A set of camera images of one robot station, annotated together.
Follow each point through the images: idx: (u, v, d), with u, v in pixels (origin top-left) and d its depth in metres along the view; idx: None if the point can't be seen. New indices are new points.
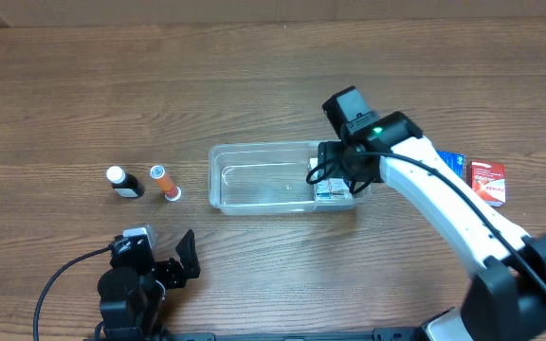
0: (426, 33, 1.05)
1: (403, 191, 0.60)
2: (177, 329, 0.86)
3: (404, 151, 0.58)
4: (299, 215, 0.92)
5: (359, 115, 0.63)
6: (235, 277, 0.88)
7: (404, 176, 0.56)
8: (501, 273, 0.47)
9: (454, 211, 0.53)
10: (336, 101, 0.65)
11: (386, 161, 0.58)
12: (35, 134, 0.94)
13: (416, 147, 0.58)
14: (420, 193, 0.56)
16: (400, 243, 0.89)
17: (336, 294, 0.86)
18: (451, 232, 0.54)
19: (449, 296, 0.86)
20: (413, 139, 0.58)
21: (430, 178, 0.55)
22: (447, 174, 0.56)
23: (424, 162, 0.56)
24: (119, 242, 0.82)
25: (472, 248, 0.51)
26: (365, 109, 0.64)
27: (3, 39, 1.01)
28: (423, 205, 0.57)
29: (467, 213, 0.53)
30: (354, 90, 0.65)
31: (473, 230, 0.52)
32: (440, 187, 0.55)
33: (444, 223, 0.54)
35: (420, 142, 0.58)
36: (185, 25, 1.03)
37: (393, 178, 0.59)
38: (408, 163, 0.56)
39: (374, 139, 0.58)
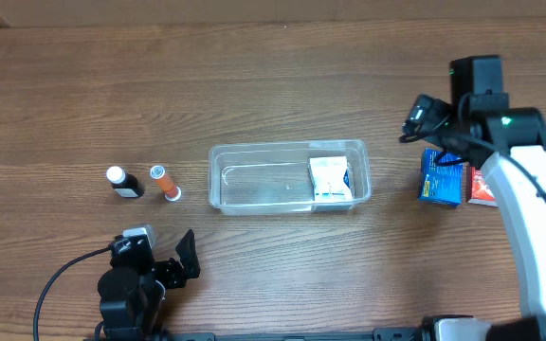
0: (427, 30, 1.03)
1: (495, 189, 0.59)
2: (177, 329, 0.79)
3: (522, 158, 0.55)
4: (299, 215, 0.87)
5: (489, 92, 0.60)
6: (234, 277, 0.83)
7: (512, 186, 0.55)
8: None
9: (542, 241, 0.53)
10: (474, 64, 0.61)
11: (498, 160, 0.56)
12: (37, 134, 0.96)
13: (536, 157, 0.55)
14: (517, 208, 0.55)
16: (400, 243, 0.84)
17: (337, 294, 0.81)
18: (528, 255, 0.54)
19: (450, 296, 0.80)
20: (536, 147, 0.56)
21: (536, 199, 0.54)
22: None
23: (539, 182, 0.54)
24: (119, 242, 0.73)
25: (544, 282, 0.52)
26: (500, 85, 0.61)
27: (10, 44, 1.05)
28: (512, 217, 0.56)
29: None
30: (498, 60, 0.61)
31: None
32: (541, 212, 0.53)
33: (524, 241, 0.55)
35: (544, 155, 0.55)
36: (185, 25, 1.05)
37: (496, 175, 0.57)
38: (521, 173, 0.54)
39: (497, 125, 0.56)
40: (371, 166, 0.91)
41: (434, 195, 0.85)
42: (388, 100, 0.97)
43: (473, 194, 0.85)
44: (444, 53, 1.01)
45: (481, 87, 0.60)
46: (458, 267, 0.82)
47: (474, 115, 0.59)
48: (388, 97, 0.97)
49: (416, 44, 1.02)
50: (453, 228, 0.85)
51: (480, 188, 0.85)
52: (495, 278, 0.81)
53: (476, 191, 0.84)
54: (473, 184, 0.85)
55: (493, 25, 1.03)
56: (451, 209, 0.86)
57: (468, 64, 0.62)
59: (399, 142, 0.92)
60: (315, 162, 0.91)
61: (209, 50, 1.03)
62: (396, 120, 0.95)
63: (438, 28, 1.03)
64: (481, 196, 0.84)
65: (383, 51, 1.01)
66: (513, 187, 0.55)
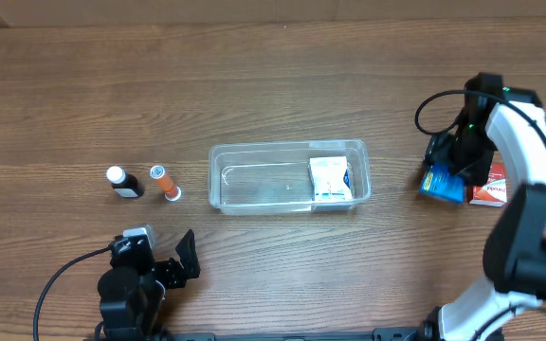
0: (427, 30, 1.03)
1: (497, 139, 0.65)
2: (177, 329, 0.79)
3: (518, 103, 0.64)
4: (299, 215, 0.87)
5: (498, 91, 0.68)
6: (234, 277, 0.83)
7: (506, 116, 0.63)
8: (544, 191, 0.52)
9: (531, 147, 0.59)
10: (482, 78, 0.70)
11: (499, 107, 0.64)
12: (37, 134, 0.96)
13: (530, 105, 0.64)
14: (511, 134, 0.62)
16: (400, 243, 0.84)
17: (337, 294, 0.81)
18: (520, 164, 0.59)
19: (449, 296, 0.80)
20: (530, 103, 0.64)
21: (529, 128, 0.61)
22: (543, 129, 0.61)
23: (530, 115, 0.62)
24: (119, 242, 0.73)
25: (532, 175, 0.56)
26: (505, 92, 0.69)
27: (10, 44, 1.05)
28: (507, 146, 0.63)
29: (543, 154, 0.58)
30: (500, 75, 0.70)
31: (540, 166, 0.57)
32: (531, 131, 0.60)
33: (518, 158, 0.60)
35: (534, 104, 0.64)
36: (185, 25, 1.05)
37: (495, 120, 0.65)
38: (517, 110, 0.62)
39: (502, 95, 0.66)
40: (371, 166, 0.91)
41: (435, 190, 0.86)
42: (388, 100, 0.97)
43: (474, 194, 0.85)
44: (444, 53, 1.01)
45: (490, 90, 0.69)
46: (458, 266, 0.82)
47: None
48: (389, 96, 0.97)
49: (416, 44, 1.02)
50: (453, 228, 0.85)
51: (480, 188, 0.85)
52: None
53: (476, 192, 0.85)
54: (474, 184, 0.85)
55: (493, 25, 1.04)
56: (452, 209, 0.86)
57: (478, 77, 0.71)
59: (399, 142, 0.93)
60: (315, 162, 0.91)
61: (209, 50, 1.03)
62: (396, 120, 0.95)
63: (438, 28, 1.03)
64: (481, 197, 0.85)
65: (383, 51, 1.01)
66: (509, 120, 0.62)
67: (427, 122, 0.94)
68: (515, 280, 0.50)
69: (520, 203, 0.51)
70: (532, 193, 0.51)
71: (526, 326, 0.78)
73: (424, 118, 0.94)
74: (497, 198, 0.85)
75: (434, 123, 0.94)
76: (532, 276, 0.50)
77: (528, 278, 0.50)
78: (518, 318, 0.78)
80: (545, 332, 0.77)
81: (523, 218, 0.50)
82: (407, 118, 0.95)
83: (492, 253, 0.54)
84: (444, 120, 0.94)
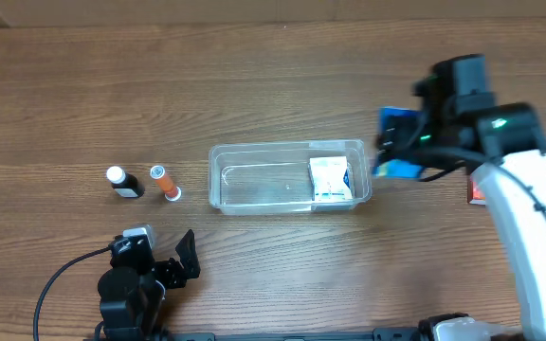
0: (427, 31, 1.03)
1: (487, 198, 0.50)
2: (177, 329, 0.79)
3: (514, 165, 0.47)
4: (299, 215, 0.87)
5: (474, 91, 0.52)
6: (235, 277, 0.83)
7: (504, 197, 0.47)
8: None
9: (539, 254, 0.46)
10: (454, 66, 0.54)
11: (491, 173, 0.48)
12: (37, 134, 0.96)
13: (531, 166, 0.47)
14: (510, 220, 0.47)
16: (400, 243, 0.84)
17: (337, 294, 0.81)
18: (526, 275, 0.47)
19: (449, 296, 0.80)
20: (531, 150, 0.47)
21: (534, 214, 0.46)
22: None
23: (534, 190, 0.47)
24: (119, 242, 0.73)
25: None
26: (483, 87, 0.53)
27: (9, 44, 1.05)
28: (506, 231, 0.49)
29: None
30: (481, 58, 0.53)
31: None
32: (537, 224, 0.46)
33: (519, 260, 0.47)
35: (539, 159, 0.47)
36: (185, 25, 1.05)
37: (486, 185, 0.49)
38: (517, 185, 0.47)
39: (488, 126, 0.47)
40: (370, 166, 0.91)
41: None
42: (387, 100, 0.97)
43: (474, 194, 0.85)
44: (444, 53, 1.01)
45: (464, 88, 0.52)
46: (458, 267, 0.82)
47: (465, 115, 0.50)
48: (388, 97, 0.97)
49: (416, 44, 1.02)
50: (453, 228, 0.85)
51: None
52: (495, 278, 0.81)
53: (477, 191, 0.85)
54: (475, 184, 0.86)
55: (493, 25, 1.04)
56: (451, 209, 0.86)
57: (448, 65, 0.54)
59: None
60: (315, 161, 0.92)
61: (209, 50, 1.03)
62: None
63: (438, 28, 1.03)
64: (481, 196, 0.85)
65: (383, 51, 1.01)
66: (507, 201, 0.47)
67: None
68: None
69: None
70: None
71: None
73: None
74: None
75: None
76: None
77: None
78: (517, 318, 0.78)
80: None
81: None
82: None
83: None
84: None
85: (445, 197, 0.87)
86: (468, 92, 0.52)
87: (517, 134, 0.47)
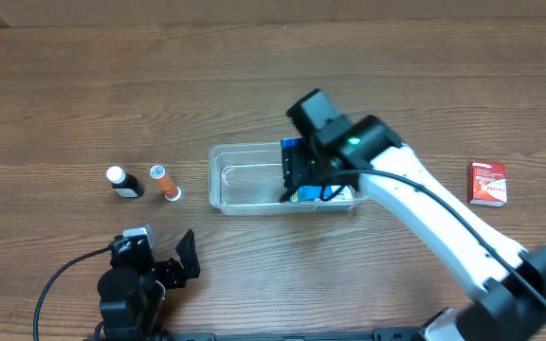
0: (427, 30, 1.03)
1: (383, 202, 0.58)
2: (177, 329, 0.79)
3: (383, 165, 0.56)
4: (299, 215, 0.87)
5: (330, 120, 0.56)
6: (235, 277, 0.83)
7: (389, 192, 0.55)
8: (501, 294, 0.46)
9: (439, 224, 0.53)
10: (302, 108, 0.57)
11: (370, 179, 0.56)
12: (37, 134, 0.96)
13: (400, 161, 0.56)
14: (406, 208, 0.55)
16: (400, 243, 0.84)
17: (337, 294, 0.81)
18: (443, 246, 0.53)
19: (449, 296, 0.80)
20: (390, 152, 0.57)
21: (417, 194, 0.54)
22: (432, 188, 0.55)
23: (408, 177, 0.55)
24: (119, 242, 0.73)
25: (470, 268, 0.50)
26: (334, 113, 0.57)
27: (9, 44, 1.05)
28: (409, 220, 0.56)
29: (459, 231, 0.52)
30: (320, 93, 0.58)
31: (466, 249, 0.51)
32: (425, 203, 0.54)
33: (432, 238, 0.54)
35: (399, 153, 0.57)
36: (185, 25, 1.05)
37: (374, 191, 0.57)
38: (393, 180, 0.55)
39: (351, 151, 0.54)
40: None
41: (303, 198, 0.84)
42: (387, 100, 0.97)
43: (474, 194, 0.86)
44: (444, 53, 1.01)
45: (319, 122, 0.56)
46: None
47: (331, 148, 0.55)
48: (388, 97, 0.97)
49: (416, 44, 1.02)
50: None
51: (481, 188, 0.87)
52: None
53: (477, 191, 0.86)
54: (475, 184, 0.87)
55: (493, 25, 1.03)
56: None
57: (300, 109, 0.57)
59: None
60: None
61: (209, 50, 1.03)
62: (396, 120, 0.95)
63: (438, 28, 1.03)
64: (482, 196, 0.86)
65: (383, 51, 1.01)
66: (393, 194, 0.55)
67: (426, 122, 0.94)
68: None
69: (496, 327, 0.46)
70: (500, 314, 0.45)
71: None
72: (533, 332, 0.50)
73: (423, 118, 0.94)
74: (498, 198, 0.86)
75: (434, 122, 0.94)
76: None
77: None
78: None
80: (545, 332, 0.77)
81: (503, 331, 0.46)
82: (407, 117, 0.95)
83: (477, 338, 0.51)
84: (444, 120, 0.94)
85: None
86: (324, 123, 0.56)
87: (370, 147, 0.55)
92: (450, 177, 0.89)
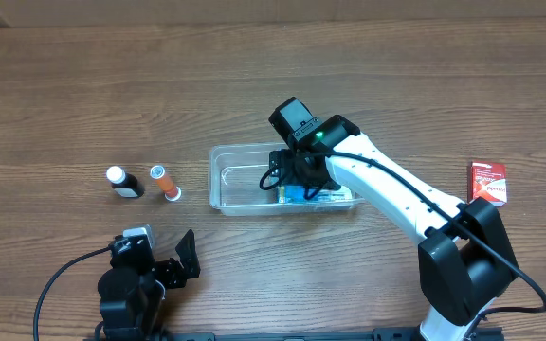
0: (427, 30, 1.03)
1: (349, 184, 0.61)
2: (177, 329, 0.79)
3: (344, 147, 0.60)
4: (299, 215, 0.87)
5: (303, 122, 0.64)
6: (235, 277, 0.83)
7: (348, 170, 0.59)
8: (445, 240, 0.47)
9: (389, 189, 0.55)
10: (280, 115, 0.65)
11: (331, 161, 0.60)
12: (37, 134, 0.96)
13: (359, 143, 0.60)
14: (362, 183, 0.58)
16: (400, 243, 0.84)
17: (337, 294, 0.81)
18: (395, 212, 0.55)
19: None
20: (350, 137, 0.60)
21: (371, 168, 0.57)
22: (384, 162, 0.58)
23: (362, 154, 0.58)
24: (119, 242, 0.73)
25: (417, 226, 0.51)
26: (308, 116, 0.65)
27: (9, 44, 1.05)
28: (369, 193, 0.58)
29: (408, 195, 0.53)
30: (296, 99, 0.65)
31: (413, 207, 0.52)
32: (376, 176, 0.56)
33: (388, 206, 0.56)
35: (356, 138, 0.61)
36: (185, 25, 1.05)
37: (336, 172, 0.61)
38: (350, 158, 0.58)
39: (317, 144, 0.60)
40: None
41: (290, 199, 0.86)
42: (387, 100, 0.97)
43: (474, 194, 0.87)
44: (444, 53, 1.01)
45: (295, 124, 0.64)
46: None
47: (302, 144, 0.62)
48: (388, 97, 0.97)
49: (416, 44, 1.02)
50: None
51: (481, 188, 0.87)
52: None
53: (477, 191, 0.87)
54: (475, 184, 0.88)
55: (492, 25, 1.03)
56: None
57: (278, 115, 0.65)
59: (399, 142, 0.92)
60: None
61: (209, 50, 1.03)
62: (396, 120, 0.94)
63: (438, 28, 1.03)
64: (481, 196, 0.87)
65: (383, 51, 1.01)
66: (351, 171, 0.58)
67: (426, 123, 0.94)
68: (472, 310, 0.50)
69: (439, 271, 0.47)
70: (440, 258, 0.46)
71: (526, 326, 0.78)
72: (490, 291, 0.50)
73: (423, 118, 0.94)
74: (498, 198, 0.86)
75: (434, 123, 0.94)
76: (475, 295, 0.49)
77: (473, 299, 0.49)
78: (517, 318, 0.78)
80: (545, 332, 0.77)
81: (448, 278, 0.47)
82: (407, 117, 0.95)
83: (438, 299, 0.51)
84: (444, 120, 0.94)
85: None
86: (299, 125, 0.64)
87: (336, 141, 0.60)
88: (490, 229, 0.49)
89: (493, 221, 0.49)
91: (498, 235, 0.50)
92: (450, 177, 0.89)
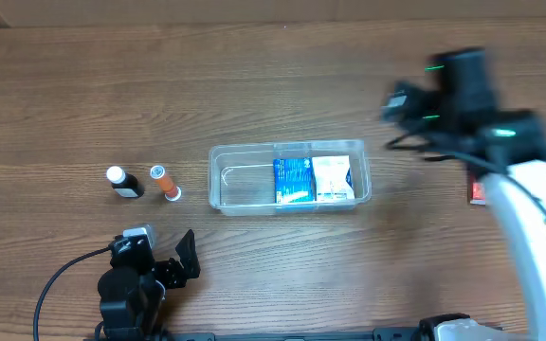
0: (427, 30, 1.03)
1: (500, 210, 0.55)
2: (177, 329, 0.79)
3: (520, 178, 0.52)
4: (299, 214, 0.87)
5: (482, 89, 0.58)
6: (235, 277, 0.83)
7: (516, 213, 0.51)
8: None
9: (538, 253, 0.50)
10: (457, 62, 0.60)
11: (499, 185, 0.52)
12: (37, 134, 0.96)
13: (540, 173, 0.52)
14: (521, 232, 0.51)
16: (400, 243, 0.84)
17: (337, 294, 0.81)
18: (530, 269, 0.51)
19: (449, 296, 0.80)
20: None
21: None
22: None
23: (539, 199, 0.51)
24: (119, 242, 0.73)
25: None
26: (484, 79, 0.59)
27: (10, 44, 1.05)
28: (512, 236, 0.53)
29: None
30: (482, 53, 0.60)
31: None
32: (541, 232, 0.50)
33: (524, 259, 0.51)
35: (531, 168, 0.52)
36: (185, 25, 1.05)
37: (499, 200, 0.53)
38: (522, 195, 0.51)
39: (491, 135, 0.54)
40: (370, 166, 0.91)
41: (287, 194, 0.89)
42: None
43: (474, 195, 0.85)
44: (444, 53, 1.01)
45: (472, 86, 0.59)
46: (459, 267, 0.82)
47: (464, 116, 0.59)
48: None
49: (417, 44, 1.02)
50: (453, 228, 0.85)
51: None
52: (496, 278, 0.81)
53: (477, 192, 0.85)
54: None
55: (493, 25, 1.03)
56: (451, 209, 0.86)
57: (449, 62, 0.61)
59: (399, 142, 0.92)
60: (318, 161, 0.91)
61: (209, 50, 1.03)
62: None
63: (438, 28, 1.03)
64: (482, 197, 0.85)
65: (383, 51, 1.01)
66: (518, 214, 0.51)
67: None
68: None
69: None
70: None
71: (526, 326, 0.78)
72: None
73: None
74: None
75: None
76: None
77: None
78: (518, 319, 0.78)
80: None
81: None
82: None
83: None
84: None
85: (445, 197, 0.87)
86: (479, 90, 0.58)
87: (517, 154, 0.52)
88: None
89: None
91: None
92: (450, 177, 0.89)
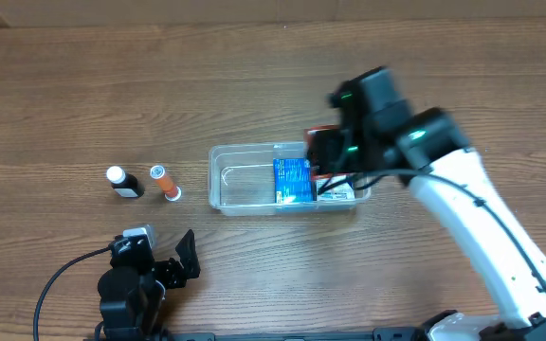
0: (427, 30, 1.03)
1: (438, 206, 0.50)
2: (177, 329, 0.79)
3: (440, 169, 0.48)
4: (299, 214, 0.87)
5: (390, 105, 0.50)
6: (235, 277, 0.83)
7: (445, 201, 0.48)
8: None
9: (499, 252, 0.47)
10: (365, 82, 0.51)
11: (427, 183, 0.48)
12: (37, 134, 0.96)
13: (458, 165, 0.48)
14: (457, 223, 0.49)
16: (400, 243, 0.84)
17: (337, 294, 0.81)
18: (491, 271, 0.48)
19: (449, 296, 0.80)
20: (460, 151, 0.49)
21: (476, 208, 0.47)
22: (493, 202, 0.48)
23: (469, 188, 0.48)
24: (119, 242, 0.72)
25: (521, 304, 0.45)
26: (394, 98, 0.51)
27: (9, 44, 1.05)
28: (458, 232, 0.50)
29: (518, 262, 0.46)
30: (385, 73, 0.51)
31: (519, 279, 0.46)
32: (484, 222, 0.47)
33: (474, 247, 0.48)
35: (464, 156, 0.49)
36: (185, 25, 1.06)
37: (433, 195, 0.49)
38: (451, 188, 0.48)
39: (409, 140, 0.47)
40: None
41: (288, 193, 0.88)
42: None
43: None
44: (444, 53, 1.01)
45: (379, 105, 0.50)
46: (458, 267, 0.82)
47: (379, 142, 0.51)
48: None
49: (417, 44, 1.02)
50: None
51: None
52: None
53: None
54: None
55: (493, 25, 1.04)
56: None
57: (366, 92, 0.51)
59: None
60: None
61: (209, 50, 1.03)
62: None
63: (438, 28, 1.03)
64: None
65: (383, 51, 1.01)
66: (449, 204, 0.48)
67: None
68: None
69: None
70: None
71: None
72: None
73: None
74: None
75: None
76: None
77: None
78: None
80: None
81: None
82: None
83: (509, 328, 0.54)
84: None
85: None
86: (384, 108, 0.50)
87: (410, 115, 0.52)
88: None
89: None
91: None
92: None
